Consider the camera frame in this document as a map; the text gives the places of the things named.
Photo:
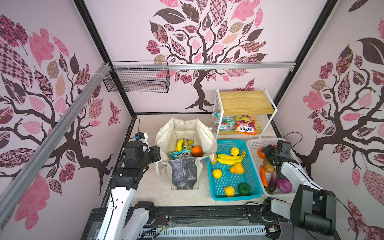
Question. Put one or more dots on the teal striped candy bag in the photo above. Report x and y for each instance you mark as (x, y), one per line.
(181, 154)

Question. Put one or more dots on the lower teal candy bag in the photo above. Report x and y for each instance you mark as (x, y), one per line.
(228, 122)

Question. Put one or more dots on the black wire wall basket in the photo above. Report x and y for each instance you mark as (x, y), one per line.
(138, 77)

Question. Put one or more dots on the white plastic basket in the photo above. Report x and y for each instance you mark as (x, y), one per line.
(264, 144)

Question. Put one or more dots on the black front rail base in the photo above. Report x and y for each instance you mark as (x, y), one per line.
(221, 222)

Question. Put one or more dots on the brown potato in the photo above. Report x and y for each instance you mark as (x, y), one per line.
(268, 167)

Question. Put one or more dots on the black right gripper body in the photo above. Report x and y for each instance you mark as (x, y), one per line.
(270, 152)

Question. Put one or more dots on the purple red onion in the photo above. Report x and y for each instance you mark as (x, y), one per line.
(284, 186)

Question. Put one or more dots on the orange tangerine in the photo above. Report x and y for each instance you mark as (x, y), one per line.
(261, 154)
(197, 151)

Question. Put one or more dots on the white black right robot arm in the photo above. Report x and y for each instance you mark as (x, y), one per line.
(306, 195)

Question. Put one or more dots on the yellow pear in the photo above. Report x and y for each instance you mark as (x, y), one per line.
(237, 168)

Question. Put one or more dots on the wrinkled yellow mango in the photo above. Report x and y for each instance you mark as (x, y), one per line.
(214, 160)

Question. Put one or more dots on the green cucumber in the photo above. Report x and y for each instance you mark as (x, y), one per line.
(268, 191)

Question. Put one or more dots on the orange Fox's candy bag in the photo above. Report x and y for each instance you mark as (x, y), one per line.
(245, 125)

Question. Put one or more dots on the lower orange carrot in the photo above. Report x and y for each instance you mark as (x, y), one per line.
(263, 177)

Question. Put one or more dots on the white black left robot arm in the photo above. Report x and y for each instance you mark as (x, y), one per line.
(123, 189)

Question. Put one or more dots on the white wood two-tier shelf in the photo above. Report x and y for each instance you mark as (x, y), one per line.
(257, 104)

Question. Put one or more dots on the small yellow lemon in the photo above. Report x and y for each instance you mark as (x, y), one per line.
(217, 173)

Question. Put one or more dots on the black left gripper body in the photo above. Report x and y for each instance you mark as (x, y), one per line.
(150, 157)

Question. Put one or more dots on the yellow lemon top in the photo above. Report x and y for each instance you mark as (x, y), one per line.
(235, 151)

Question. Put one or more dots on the teal plastic basket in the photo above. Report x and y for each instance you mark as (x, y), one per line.
(228, 179)

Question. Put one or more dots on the green avocado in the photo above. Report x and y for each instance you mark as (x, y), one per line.
(244, 189)

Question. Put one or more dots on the yellow lemon bottom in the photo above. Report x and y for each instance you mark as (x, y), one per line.
(229, 191)

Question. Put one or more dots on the yellow banana pair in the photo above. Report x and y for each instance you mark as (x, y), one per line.
(230, 160)

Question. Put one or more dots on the cream canvas grocery bag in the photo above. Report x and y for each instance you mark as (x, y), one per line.
(184, 172)

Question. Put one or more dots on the dark purple eggplant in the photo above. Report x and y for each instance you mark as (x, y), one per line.
(272, 184)

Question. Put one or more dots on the green candy bag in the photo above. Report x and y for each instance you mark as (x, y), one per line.
(188, 145)

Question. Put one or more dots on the silver aluminium rail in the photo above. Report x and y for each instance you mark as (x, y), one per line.
(32, 103)

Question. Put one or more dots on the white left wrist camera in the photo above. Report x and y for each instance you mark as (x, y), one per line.
(143, 137)

